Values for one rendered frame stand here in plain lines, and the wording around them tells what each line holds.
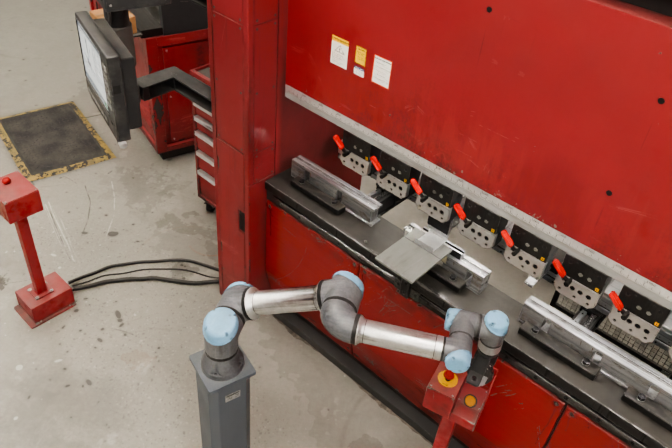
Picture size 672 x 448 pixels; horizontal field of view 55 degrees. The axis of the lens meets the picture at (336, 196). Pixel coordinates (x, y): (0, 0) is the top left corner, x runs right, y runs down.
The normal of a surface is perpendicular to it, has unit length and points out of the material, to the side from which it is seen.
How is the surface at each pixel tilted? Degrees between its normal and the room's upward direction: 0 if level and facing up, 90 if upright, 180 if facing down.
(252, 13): 90
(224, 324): 8
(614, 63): 90
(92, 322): 0
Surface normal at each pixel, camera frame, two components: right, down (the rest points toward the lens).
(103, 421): 0.08, -0.79
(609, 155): -0.68, 0.41
